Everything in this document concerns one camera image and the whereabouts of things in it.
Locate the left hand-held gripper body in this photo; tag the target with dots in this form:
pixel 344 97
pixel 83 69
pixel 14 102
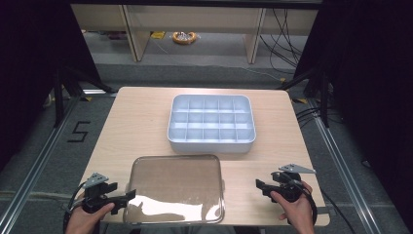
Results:
pixel 94 191

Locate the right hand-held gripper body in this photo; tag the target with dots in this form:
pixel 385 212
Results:
pixel 290 187

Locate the clear plastic lid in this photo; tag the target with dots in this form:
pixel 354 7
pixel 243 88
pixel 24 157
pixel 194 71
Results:
pixel 175 188

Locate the person's right hand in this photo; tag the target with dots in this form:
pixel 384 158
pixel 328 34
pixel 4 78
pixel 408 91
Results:
pixel 297 214

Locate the person's left hand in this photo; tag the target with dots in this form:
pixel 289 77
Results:
pixel 84 221

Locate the white compartment box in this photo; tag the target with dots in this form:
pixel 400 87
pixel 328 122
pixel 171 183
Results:
pixel 211 122

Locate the black metal stand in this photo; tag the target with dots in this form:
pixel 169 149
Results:
pixel 319 94
pixel 69 84

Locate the black curtain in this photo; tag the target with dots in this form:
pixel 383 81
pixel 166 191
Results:
pixel 373 97
pixel 29 65

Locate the small yellow packet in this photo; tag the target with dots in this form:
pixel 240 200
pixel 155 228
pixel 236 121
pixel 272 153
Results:
pixel 158 34

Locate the aluminium floor rail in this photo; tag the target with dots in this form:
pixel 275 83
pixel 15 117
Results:
pixel 344 169
pixel 35 165

